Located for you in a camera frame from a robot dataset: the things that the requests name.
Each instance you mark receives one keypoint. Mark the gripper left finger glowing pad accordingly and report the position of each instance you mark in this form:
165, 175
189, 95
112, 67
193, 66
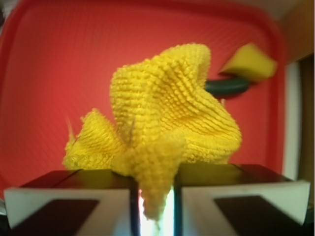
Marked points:
74, 203

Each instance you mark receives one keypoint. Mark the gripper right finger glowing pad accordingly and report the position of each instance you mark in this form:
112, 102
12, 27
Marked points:
238, 200

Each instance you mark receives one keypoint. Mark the yellow microfiber cloth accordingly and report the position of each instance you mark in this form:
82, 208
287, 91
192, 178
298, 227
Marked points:
164, 117

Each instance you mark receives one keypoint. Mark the dark green toy cucumber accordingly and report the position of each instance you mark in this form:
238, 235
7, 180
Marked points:
227, 87

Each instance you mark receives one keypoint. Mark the yellow sponge wedge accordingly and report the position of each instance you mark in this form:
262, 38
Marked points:
251, 63

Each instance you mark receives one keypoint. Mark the red plastic tray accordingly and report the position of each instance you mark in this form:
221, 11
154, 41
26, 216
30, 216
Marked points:
57, 58

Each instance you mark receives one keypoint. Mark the brown cardboard box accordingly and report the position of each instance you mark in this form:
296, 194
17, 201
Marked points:
298, 30

